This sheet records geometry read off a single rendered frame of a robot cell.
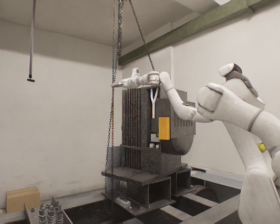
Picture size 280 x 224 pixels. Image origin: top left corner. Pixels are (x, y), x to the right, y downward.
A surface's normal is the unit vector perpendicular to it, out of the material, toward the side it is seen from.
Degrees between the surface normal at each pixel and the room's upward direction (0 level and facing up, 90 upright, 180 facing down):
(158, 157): 90
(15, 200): 90
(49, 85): 90
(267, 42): 90
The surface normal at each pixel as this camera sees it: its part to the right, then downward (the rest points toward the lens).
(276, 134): -0.59, -0.09
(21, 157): 0.59, -0.04
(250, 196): -0.76, -0.04
